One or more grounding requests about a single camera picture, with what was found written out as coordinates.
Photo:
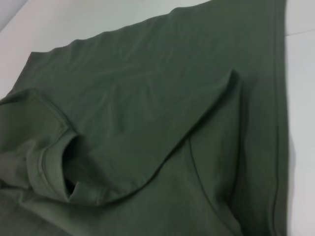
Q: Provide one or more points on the dark green printed T-shirt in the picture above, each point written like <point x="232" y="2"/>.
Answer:
<point x="160" y="127"/>

